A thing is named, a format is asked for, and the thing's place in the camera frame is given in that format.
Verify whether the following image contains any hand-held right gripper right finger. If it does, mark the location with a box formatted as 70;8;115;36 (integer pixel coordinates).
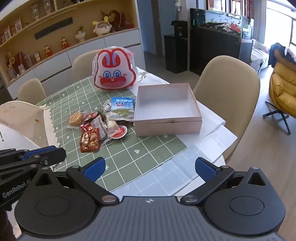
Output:
180;157;273;205

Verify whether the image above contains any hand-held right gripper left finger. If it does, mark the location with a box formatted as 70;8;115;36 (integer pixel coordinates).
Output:
30;157;119;208

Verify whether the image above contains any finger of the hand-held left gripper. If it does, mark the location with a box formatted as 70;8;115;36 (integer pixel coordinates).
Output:
0;146;58;160
0;147;67;174

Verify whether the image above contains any brown chocolate ball packet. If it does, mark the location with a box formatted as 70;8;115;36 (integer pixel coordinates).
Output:
79;128;100;153

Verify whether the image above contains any clear bread bun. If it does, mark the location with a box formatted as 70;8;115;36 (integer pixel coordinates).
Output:
68;111;87;128

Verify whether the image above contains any clear pastry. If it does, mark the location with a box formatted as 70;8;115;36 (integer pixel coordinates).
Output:
92;115;109;142

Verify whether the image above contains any red lidded jelly cup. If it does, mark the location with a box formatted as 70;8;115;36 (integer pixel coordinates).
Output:
112;125;128;139

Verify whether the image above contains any clear round cake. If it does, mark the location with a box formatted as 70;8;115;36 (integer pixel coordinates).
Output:
107;120;121;137

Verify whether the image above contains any narrow red snack packet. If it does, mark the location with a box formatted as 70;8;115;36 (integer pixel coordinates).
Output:
84;111;100;122

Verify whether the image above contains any pink cardboard box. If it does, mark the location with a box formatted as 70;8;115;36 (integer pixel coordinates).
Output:
133;83;203;137

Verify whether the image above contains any silver candy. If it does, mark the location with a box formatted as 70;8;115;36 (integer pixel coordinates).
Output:
101;100;113;114

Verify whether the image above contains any blue seaweed snack packet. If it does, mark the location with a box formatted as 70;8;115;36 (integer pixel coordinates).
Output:
109;97;136;121

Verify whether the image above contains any white paper sheet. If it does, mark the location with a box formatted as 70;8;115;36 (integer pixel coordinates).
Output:
185;125;238;164

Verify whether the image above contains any green checked tablecloth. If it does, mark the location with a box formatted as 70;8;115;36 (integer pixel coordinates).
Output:
35;75;188;193

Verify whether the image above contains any beige dining chair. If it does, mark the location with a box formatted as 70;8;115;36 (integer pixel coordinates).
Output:
18;78;48;105
192;56;260;160
71;49;109;83

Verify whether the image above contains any wooden display cabinet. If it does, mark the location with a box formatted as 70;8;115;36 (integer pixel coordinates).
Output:
0;0;146;93

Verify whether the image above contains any gold ornament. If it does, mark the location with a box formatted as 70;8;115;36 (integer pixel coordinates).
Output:
6;52;17;68

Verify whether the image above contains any rabbit face snack bag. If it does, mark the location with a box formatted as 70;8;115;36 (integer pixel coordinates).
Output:
92;47;137;91

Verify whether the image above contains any white printed tablecloth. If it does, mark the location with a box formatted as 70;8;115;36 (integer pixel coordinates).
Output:
135;67;170;87

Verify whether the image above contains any black tank cabinet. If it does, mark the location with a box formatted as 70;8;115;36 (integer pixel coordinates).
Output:
190;23;242;76

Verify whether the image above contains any black water dispenser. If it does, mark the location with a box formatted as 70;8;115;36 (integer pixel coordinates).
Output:
164;20;189;74

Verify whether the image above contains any white vase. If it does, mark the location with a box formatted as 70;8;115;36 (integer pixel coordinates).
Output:
75;26;86;42

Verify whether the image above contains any white sofa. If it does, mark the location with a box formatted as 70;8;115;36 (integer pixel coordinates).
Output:
251;39;270;70

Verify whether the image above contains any white plush toy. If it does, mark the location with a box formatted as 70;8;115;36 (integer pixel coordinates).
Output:
92;20;112;36

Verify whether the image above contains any dark clothing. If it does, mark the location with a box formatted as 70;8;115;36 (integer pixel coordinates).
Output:
268;43;296;67

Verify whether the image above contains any brown plush toy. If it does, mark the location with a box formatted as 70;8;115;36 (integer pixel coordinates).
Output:
102;10;134;32

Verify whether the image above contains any glass fish tank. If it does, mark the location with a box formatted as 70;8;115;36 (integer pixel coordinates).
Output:
190;8;242;27

